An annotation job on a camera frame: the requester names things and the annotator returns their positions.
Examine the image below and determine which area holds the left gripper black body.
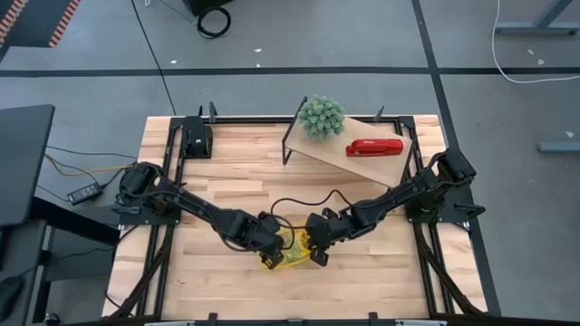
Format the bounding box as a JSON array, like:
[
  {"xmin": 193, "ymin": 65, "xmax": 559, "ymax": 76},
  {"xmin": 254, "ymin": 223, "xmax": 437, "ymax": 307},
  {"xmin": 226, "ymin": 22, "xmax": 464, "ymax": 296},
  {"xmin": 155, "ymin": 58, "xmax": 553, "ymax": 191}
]
[{"xmin": 246, "ymin": 212, "xmax": 285, "ymax": 255}]

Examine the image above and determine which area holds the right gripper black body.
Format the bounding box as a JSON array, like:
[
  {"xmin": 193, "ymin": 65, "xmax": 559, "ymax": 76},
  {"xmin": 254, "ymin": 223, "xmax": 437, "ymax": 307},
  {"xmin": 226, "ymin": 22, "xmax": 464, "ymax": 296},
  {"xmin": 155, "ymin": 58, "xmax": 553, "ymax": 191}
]
[{"xmin": 305, "ymin": 212, "xmax": 354, "ymax": 248}]

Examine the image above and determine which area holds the yellow transparent pencil case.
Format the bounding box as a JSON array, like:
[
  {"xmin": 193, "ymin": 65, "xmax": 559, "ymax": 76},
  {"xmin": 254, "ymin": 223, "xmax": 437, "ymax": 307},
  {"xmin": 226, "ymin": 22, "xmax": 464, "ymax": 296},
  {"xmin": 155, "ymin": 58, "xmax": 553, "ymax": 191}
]
[{"xmin": 258, "ymin": 225, "xmax": 314, "ymax": 272}]

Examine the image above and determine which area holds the wooden shelf with black legs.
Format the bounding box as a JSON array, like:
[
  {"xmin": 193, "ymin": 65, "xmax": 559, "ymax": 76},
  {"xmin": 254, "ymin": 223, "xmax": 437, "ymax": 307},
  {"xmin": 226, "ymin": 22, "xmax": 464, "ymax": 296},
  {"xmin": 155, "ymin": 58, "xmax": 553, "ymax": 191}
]
[{"xmin": 280, "ymin": 95, "xmax": 416, "ymax": 189}]

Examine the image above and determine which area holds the red stapler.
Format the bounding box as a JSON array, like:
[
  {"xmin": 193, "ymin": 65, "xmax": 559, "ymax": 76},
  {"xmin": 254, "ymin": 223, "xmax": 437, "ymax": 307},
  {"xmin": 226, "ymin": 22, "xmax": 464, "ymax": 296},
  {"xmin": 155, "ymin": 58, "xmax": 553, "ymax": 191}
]
[{"xmin": 345, "ymin": 138, "xmax": 404, "ymax": 158}]

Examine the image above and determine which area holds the small green potted plant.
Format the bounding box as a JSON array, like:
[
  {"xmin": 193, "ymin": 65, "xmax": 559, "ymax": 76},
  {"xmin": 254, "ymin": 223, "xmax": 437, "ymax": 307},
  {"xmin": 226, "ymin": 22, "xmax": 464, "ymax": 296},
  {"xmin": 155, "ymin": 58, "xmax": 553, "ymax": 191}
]
[{"xmin": 296, "ymin": 94, "xmax": 347, "ymax": 141}]

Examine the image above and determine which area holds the black power adapter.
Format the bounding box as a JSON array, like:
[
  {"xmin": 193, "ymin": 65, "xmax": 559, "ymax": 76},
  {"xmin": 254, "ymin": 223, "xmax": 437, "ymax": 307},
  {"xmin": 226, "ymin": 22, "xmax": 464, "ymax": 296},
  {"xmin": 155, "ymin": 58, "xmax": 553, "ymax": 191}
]
[{"xmin": 66, "ymin": 182, "xmax": 103, "ymax": 206}]

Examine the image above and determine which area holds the black equipment box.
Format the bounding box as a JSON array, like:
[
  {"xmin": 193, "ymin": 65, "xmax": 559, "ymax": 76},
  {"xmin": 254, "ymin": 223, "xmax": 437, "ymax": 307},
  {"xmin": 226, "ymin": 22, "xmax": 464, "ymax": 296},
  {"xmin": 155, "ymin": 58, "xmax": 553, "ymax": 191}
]
[{"xmin": 183, "ymin": 0, "xmax": 235, "ymax": 15}]

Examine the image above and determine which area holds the grey metal desk foot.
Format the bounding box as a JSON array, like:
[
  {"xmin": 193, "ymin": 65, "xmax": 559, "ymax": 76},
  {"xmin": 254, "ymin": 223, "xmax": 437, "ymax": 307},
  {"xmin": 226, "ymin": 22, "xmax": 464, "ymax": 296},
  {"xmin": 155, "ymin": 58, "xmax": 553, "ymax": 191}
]
[
  {"xmin": 537, "ymin": 141, "xmax": 580, "ymax": 153},
  {"xmin": 494, "ymin": 0, "xmax": 580, "ymax": 36}
]

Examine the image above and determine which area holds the black desk top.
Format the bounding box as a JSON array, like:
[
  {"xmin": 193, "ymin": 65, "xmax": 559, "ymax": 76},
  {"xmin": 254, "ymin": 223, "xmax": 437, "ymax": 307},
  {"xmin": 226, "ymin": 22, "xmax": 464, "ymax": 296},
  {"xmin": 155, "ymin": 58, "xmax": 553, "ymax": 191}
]
[{"xmin": 0, "ymin": 103, "xmax": 56, "ymax": 227}]

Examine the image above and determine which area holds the black computer mouse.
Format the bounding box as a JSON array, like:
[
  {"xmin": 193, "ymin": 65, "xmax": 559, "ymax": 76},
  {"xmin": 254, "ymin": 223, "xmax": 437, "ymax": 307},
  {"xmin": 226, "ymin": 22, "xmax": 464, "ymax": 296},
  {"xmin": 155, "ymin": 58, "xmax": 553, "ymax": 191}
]
[{"xmin": 0, "ymin": 275, "xmax": 24, "ymax": 318}]

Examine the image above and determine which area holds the black mat with orange stripes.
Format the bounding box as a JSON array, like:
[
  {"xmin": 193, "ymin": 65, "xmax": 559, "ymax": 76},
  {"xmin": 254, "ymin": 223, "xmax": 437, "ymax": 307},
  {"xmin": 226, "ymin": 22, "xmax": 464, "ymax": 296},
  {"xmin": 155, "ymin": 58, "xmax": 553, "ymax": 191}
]
[{"xmin": 0, "ymin": 0, "xmax": 82, "ymax": 49}]

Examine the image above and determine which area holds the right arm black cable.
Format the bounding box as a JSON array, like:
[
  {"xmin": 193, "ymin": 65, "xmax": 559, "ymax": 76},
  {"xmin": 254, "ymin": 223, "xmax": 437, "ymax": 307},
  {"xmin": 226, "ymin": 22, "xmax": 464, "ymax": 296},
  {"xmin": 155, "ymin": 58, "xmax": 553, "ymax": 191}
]
[{"xmin": 269, "ymin": 188, "xmax": 354, "ymax": 253}]

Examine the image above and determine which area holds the black metal table frame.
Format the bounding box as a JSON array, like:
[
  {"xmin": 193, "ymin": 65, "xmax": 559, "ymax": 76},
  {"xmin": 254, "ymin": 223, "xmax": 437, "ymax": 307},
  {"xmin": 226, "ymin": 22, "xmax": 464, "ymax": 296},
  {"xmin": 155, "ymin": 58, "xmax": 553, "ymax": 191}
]
[{"xmin": 103, "ymin": 112, "xmax": 504, "ymax": 326}]

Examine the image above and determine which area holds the black mount block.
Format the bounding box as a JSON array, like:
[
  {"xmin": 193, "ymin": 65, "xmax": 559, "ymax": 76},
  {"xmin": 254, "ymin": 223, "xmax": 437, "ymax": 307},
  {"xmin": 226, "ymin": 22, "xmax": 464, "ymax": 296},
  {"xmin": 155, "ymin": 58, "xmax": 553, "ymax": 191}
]
[{"xmin": 179, "ymin": 115, "xmax": 214, "ymax": 159}]

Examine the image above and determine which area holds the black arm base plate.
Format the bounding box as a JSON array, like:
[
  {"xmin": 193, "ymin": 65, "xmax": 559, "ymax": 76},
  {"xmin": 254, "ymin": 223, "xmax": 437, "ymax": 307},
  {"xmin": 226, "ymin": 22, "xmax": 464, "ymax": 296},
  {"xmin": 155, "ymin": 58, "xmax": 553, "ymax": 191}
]
[
  {"xmin": 118, "ymin": 206, "xmax": 183, "ymax": 226},
  {"xmin": 404, "ymin": 185, "xmax": 487, "ymax": 225}
]

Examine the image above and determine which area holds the coiled black floor cable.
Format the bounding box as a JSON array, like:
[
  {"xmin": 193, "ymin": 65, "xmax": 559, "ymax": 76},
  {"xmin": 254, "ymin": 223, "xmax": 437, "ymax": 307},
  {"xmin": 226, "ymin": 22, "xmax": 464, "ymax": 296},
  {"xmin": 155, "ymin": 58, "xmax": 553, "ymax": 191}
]
[{"xmin": 196, "ymin": 6, "xmax": 232, "ymax": 40}]

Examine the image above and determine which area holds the yellow floor cable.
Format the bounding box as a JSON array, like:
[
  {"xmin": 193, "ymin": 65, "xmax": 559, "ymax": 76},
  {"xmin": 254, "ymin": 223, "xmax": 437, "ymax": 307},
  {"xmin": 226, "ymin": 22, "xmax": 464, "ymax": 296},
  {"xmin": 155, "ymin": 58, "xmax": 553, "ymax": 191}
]
[{"xmin": 43, "ymin": 153, "xmax": 133, "ymax": 178}]

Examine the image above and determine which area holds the white floor cable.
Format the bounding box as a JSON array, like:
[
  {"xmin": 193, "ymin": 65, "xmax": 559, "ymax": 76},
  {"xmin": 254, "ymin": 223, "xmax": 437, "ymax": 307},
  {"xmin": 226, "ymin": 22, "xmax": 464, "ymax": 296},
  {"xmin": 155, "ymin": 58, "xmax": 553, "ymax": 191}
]
[{"xmin": 490, "ymin": 0, "xmax": 580, "ymax": 85}]

